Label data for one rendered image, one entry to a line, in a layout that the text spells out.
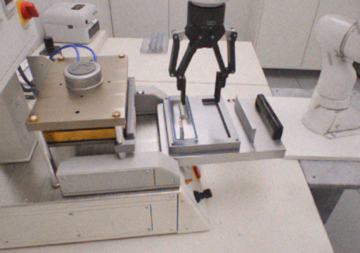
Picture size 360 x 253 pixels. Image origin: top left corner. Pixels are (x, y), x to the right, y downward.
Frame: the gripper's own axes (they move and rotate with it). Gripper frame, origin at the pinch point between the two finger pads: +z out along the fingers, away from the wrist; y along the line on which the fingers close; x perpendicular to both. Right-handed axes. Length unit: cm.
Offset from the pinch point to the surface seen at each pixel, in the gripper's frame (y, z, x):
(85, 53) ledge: -40, 28, 85
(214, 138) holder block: 2.8, 9.6, -6.4
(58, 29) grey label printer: -54, 20, 99
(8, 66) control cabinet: -38.7, -10.1, -2.9
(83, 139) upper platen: -26.5, 4.3, -9.2
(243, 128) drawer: 11.3, 10.5, -2.6
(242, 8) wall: 93, 52, 232
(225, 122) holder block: 6.3, 8.2, -2.3
